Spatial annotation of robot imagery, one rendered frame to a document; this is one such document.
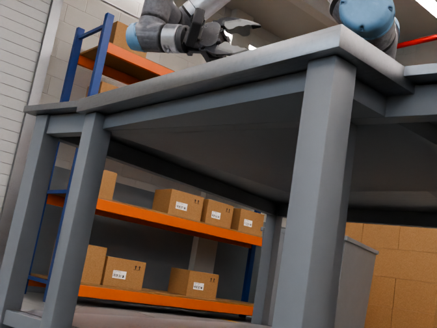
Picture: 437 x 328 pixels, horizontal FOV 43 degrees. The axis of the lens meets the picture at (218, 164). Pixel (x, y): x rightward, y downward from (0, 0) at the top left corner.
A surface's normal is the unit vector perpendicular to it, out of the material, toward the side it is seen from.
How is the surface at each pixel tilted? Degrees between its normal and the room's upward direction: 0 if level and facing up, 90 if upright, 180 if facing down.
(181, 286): 90
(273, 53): 90
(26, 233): 90
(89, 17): 90
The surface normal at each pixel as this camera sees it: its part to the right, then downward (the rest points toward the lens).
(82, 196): 0.65, -0.04
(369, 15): -0.28, -0.17
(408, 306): -0.67, -0.26
